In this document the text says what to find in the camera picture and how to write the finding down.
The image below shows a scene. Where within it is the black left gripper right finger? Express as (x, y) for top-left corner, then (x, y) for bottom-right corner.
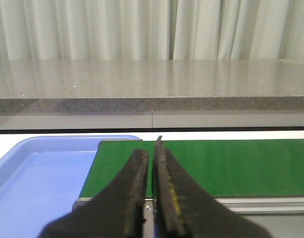
(152, 137), (272, 238)

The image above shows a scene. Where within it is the green conveyor belt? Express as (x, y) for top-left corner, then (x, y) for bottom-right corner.
(80, 139), (304, 197)

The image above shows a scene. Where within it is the grey stone counter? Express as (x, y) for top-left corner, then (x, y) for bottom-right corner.
(0, 59), (304, 130)

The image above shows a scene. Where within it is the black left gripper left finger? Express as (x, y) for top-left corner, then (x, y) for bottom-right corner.
(39, 149), (148, 238)

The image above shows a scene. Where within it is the aluminium conveyor frame rail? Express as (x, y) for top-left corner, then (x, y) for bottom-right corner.
(72, 195), (304, 215)

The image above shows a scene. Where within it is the blue plastic tray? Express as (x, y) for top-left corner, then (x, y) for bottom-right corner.
(0, 134), (143, 238)

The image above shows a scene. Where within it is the white pleated curtain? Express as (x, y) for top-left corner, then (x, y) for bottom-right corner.
(0, 0), (304, 60)

